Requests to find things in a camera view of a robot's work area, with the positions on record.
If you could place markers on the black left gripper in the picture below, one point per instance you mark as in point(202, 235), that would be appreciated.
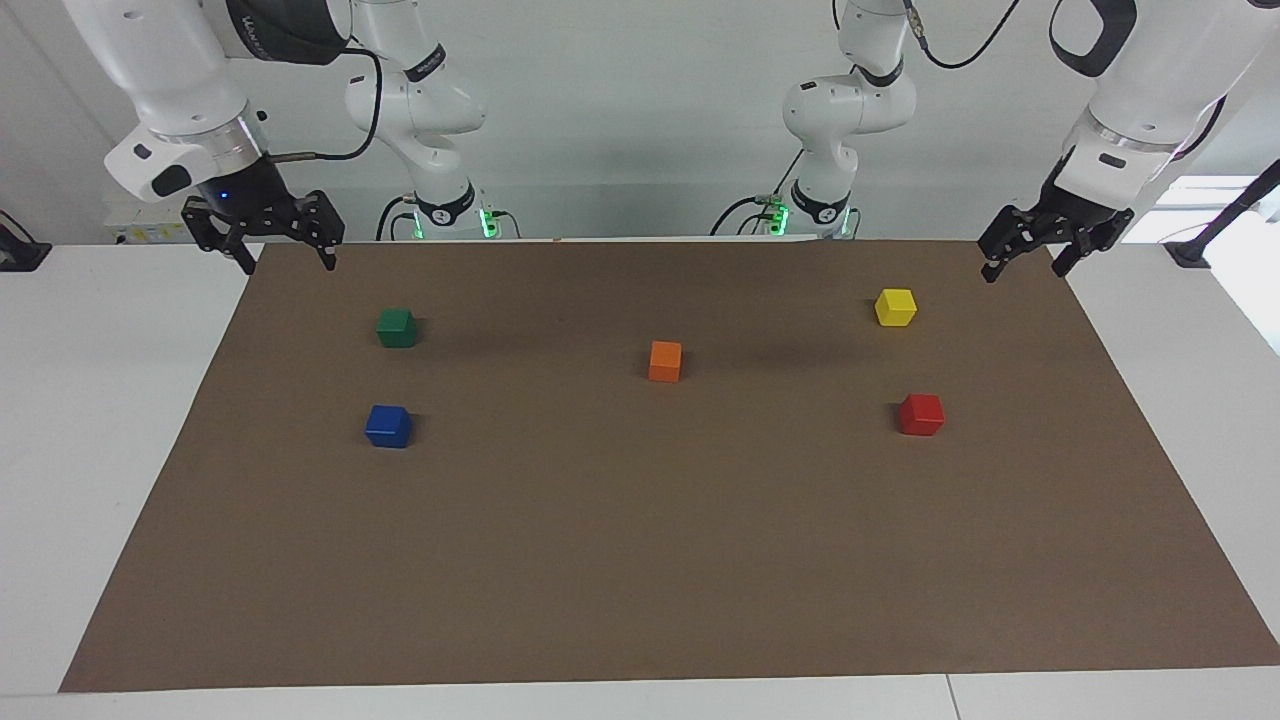
point(1075, 215)

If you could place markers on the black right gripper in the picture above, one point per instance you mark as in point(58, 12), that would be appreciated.
point(245, 195)

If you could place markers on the red block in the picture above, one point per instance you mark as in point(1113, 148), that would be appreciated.
point(921, 415)

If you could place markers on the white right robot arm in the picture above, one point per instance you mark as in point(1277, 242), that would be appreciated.
point(170, 70)

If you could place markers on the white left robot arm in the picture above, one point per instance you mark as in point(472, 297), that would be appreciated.
point(1150, 90)

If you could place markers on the green block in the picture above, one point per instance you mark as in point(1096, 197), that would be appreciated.
point(396, 329)

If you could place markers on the yellow block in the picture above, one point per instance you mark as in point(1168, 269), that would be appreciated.
point(895, 308)

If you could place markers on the blue block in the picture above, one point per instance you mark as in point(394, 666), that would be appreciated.
point(388, 427)

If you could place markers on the orange block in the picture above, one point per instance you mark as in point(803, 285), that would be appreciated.
point(665, 362)

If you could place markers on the white box yellow label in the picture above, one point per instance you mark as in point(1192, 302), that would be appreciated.
point(135, 225)

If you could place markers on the black table clamp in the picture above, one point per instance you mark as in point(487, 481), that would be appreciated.
point(20, 255)

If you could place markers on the brown table mat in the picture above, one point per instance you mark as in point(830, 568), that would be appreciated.
point(640, 540)

